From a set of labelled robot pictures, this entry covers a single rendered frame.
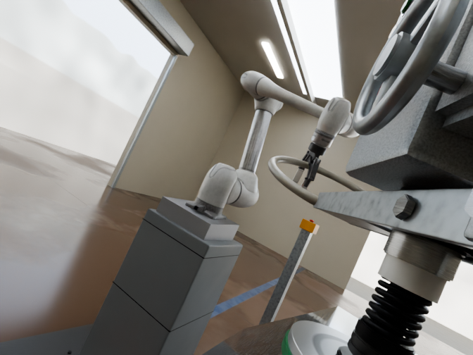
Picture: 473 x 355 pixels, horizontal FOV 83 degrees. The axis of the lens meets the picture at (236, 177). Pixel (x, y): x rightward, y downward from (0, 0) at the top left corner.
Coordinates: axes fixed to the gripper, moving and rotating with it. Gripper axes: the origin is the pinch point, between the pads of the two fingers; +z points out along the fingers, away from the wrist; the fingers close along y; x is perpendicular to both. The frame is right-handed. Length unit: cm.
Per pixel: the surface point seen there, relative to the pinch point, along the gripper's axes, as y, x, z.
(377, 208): 81, -21, -24
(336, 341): 87, -19, -4
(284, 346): 91, -29, -5
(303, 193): 41.7, -14.5, -9.9
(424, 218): 92, -24, -28
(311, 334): 88, -24, -5
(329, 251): -422, 320, 257
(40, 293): -13, -110, 124
